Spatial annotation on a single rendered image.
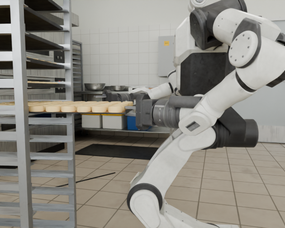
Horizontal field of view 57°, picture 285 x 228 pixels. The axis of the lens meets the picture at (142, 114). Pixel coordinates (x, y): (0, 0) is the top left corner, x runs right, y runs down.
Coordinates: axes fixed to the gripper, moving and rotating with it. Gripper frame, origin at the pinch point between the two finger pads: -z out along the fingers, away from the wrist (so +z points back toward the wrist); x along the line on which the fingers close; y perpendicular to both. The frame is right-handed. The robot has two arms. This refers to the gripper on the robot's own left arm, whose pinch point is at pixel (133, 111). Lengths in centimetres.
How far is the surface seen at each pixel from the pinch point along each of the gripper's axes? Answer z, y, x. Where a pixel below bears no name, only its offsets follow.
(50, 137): -59, -9, -17
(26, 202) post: -26.4, 24.7, -30.9
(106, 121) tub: -257, -264, -53
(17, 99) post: -28.1, 25.5, 4.1
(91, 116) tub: -284, -254, -44
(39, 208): -65, -5, -55
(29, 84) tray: -33.7, 17.5, 8.9
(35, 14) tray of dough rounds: -38, 12, 35
